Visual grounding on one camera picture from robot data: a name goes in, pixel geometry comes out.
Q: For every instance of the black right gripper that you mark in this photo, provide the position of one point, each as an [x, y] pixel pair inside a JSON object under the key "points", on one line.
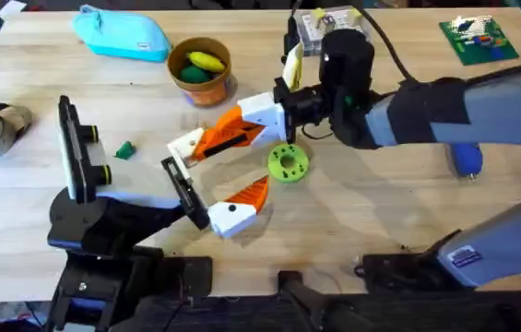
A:
{"points": [[345, 78]]}

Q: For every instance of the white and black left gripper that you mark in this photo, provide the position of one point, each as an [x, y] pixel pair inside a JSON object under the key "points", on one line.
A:
{"points": [[140, 184]]}

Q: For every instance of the orange ribbed wedge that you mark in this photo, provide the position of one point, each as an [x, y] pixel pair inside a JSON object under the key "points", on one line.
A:
{"points": [[221, 144]]}

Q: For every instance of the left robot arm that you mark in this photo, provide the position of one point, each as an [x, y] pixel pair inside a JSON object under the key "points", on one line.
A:
{"points": [[103, 286]]}

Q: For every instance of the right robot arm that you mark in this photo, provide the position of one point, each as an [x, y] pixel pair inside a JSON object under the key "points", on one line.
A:
{"points": [[495, 106]]}

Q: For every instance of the small green toy vegetable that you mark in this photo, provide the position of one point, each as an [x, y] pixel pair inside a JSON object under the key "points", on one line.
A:
{"points": [[125, 151]]}

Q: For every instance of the blue electric screwdriver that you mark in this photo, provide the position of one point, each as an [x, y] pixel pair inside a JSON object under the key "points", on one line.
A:
{"points": [[465, 159]]}

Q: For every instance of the green disc with holes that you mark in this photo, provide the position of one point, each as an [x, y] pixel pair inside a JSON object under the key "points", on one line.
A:
{"points": [[297, 171]]}

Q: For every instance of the pale right wrist plate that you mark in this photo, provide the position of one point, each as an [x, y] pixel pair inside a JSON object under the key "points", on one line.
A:
{"points": [[293, 69]]}

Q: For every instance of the orange tub with toys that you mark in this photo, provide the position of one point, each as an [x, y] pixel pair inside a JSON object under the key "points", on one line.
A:
{"points": [[204, 90]]}

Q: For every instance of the clear box of small parts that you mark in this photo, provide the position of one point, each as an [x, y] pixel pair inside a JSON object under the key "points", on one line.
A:
{"points": [[315, 27]]}

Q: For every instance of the black left wrist plate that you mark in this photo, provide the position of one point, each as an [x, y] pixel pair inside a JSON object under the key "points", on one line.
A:
{"points": [[73, 152]]}

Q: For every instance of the turquoise zip bag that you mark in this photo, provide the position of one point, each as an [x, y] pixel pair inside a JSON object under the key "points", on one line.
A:
{"points": [[121, 37]]}

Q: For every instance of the green board with toy blocks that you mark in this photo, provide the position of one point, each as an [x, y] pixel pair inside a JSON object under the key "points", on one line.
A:
{"points": [[479, 41]]}

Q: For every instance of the black rail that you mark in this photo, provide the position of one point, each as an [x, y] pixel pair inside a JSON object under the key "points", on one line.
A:
{"points": [[403, 313]]}

